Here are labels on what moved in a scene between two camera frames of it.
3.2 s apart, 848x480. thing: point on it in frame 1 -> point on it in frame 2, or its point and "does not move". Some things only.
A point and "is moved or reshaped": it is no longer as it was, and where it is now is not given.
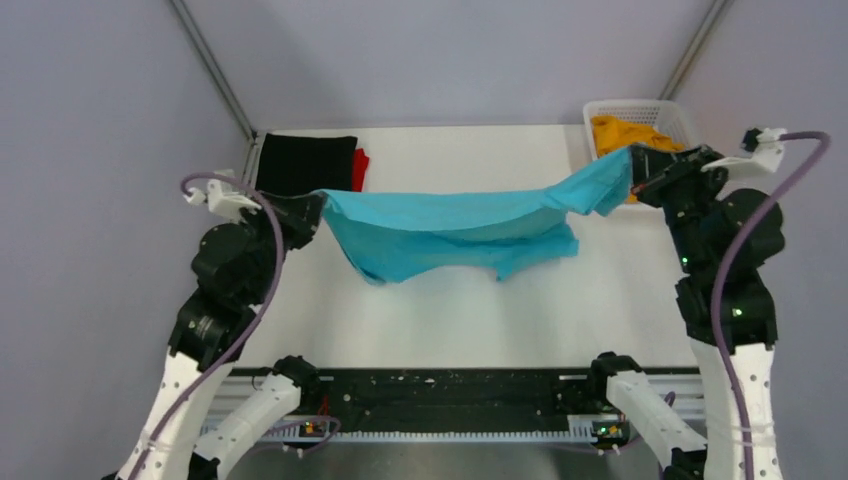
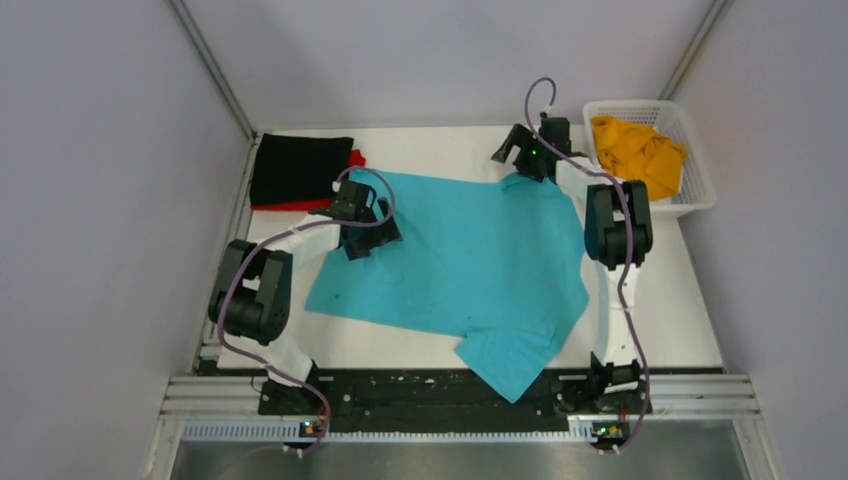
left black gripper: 300,214 -> 381,235
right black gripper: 654,170 -> 524,138
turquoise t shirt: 388,236 is moved or reshaped
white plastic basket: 666,115 does not move
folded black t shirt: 295,164 does not move
